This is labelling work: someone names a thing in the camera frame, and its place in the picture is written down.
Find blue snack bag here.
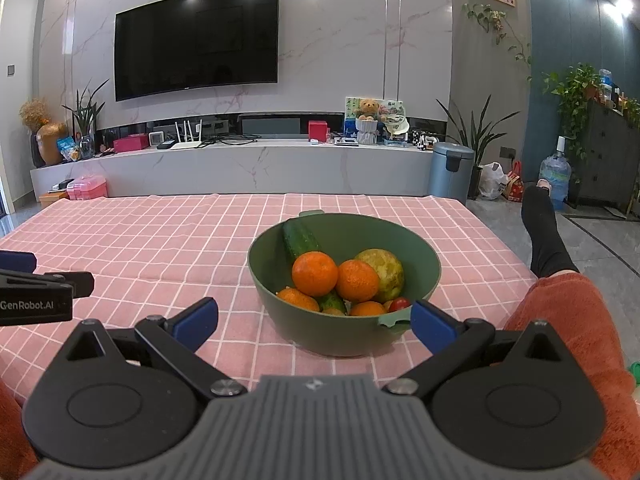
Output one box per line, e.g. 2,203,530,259
56,137,81,163

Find brown teddy bear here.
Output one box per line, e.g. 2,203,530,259
355,97,381,122

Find white wifi router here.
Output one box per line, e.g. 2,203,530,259
170,119,205,150

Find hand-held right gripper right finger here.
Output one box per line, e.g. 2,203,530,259
382,300,568,400

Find red gift bag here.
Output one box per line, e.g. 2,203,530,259
502,161,526,202

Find orange trousers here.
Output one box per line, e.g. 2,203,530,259
0,271,640,480

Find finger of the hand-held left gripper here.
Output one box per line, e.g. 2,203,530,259
0,251,38,275

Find golden round vase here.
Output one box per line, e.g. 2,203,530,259
36,122,68,166

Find black flat television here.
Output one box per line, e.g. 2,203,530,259
114,0,281,102

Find white wrapped bouquet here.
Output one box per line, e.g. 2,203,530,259
356,117,383,146

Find white marble TV console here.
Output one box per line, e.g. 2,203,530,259
30,135,446,201

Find blue water jug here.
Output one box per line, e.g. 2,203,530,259
540,136,573,211

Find black and white figurines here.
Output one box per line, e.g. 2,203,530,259
411,130,441,152

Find blue-grey pedal bin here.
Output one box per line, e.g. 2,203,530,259
427,141,476,202

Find long pink box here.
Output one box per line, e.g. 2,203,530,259
113,135,151,153

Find dark grey cabinet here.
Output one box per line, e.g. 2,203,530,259
567,99,640,221

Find colourful picture board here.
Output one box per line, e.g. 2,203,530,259
344,96,403,143

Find dried flower bunch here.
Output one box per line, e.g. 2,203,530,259
19,99,48,133

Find pink plastic toolbox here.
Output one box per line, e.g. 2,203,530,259
66,175,108,200

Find yellow-green citrus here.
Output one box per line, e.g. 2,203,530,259
354,248,406,304

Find hanging vine plant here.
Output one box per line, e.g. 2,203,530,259
462,2,533,81

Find green vine plant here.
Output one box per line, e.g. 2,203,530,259
542,62,603,161

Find green colander bowl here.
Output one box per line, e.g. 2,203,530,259
247,209,443,358

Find pink checked blanket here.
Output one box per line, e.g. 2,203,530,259
0,192,538,401

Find white plastic bag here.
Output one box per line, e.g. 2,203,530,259
477,162,510,200

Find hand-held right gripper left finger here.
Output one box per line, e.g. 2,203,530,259
60,297,249,400

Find grey speaker box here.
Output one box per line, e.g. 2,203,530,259
237,115,301,136

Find small green cucumber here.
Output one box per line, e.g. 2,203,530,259
317,291,348,316

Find green plant in glass vase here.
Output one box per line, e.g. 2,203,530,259
61,79,110,160

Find long-leaved potted plant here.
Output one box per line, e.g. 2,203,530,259
436,95,521,198

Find person's leg in black sock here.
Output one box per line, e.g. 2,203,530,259
520,180,581,278

